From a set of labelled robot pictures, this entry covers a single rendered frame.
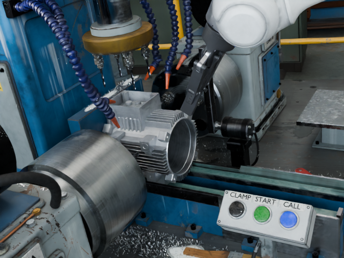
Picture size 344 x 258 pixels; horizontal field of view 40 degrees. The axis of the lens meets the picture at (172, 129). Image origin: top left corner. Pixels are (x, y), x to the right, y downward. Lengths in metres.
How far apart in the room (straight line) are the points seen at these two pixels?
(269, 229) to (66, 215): 0.37
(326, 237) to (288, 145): 0.58
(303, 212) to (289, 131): 0.89
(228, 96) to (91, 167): 0.59
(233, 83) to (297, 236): 0.71
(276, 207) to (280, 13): 0.35
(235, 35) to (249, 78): 0.85
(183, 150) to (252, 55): 0.43
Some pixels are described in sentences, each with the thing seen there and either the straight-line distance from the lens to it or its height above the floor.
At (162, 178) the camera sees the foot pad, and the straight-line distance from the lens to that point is 1.27.
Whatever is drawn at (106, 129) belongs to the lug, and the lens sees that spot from 1.28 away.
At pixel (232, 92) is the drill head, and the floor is 1.05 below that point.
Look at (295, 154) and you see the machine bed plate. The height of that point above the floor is 0.80.
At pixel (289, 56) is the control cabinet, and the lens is 4.49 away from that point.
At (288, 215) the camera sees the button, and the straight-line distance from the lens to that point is 0.88.
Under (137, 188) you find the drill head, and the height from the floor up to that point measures 1.05.
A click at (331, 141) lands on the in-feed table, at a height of 0.82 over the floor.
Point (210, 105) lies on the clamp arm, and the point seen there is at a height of 1.08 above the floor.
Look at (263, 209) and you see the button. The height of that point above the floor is 1.08.
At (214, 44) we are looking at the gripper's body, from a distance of 0.97.
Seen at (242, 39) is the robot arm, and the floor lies 1.40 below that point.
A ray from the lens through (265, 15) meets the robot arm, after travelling 0.72.
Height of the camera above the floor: 1.61
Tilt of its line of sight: 26 degrees down
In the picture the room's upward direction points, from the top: 9 degrees counter-clockwise
